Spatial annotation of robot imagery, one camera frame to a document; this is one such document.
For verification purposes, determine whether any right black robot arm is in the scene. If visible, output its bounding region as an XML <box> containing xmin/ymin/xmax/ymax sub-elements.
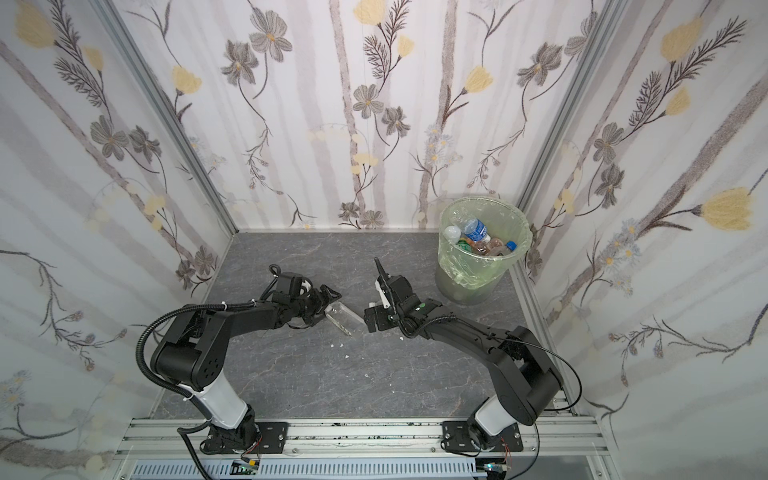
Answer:
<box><xmin>364</xmin><ymin>272</ymin><xmax>563</xmax><ymax>450</ymax></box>

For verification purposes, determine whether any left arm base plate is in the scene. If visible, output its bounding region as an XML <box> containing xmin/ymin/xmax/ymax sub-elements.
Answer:
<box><xmin>200</xmin><ymin>421</ymin><xmax>289</xmax><ymax>455</ymax></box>

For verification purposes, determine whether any green soda bottle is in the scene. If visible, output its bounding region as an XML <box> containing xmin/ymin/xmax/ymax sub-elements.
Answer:
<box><xmin>457</xmin><ymin>238</ymin><xmax>474</xmax><ymax>252</ymax></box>

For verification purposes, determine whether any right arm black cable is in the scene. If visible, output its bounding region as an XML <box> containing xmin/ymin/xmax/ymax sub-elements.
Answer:
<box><xmin>509</xmin><ymin>335</ymin><xmax>583</xmax><ymax>480</ymax></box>

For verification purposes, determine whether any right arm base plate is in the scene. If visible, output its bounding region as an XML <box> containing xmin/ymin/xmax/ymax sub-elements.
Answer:
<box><xmin>440</xmin><ymin>420</ymin><xmax>524</xmax><ymax>455</ymax></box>

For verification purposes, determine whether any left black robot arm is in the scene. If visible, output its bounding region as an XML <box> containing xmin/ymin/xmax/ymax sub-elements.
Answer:
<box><xmin>135</xmin><ymin>265</ymin><xmax>342</xmax><ymax>455</ymax></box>

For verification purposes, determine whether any crushed bottle blue cap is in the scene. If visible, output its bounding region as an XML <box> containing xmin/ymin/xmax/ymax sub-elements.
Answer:
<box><xmin>488</xmin><ymin>239</ymin><xmax>517</xmax><ymax>257</ymax></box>

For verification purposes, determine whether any white bottle red cap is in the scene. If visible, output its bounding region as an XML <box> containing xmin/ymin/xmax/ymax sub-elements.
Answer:
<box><xmin>443</xmin><ymin>225</ymin><xmax>463</xmax><ymax>244</ymax></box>

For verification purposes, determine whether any clear bottle green cap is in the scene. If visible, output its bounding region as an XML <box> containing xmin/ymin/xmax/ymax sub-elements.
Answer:
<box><xmin>325</xmin><ymin>301</ymin><xmax>368</xmax><ymax>337</ymax></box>

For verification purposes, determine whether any aluminium frame rail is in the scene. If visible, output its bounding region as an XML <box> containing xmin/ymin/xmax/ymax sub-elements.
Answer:
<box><xmin>113</xmin><ymin>418</ymin><xmax>619</xmax><ymax>480</ymax></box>

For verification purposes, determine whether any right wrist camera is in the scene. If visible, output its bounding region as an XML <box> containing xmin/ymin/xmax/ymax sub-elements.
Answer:
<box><xmin>375</xmin><ymin>280</ymin><xmax>390</xmax><ymax>309</ymax></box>

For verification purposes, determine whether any mesh bin with green bag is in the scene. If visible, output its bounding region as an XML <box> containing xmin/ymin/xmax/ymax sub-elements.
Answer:
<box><xmin>435</xmin><ymin>196</ymin><xmax>533</xmax><ymax>305</ymax></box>

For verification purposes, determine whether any clear bottle blue label white cap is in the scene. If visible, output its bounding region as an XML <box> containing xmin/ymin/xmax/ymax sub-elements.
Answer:
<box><xmin>461</xmin><ymin>217</ymin><xmax>491</xmax><ymax>242</ymax></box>

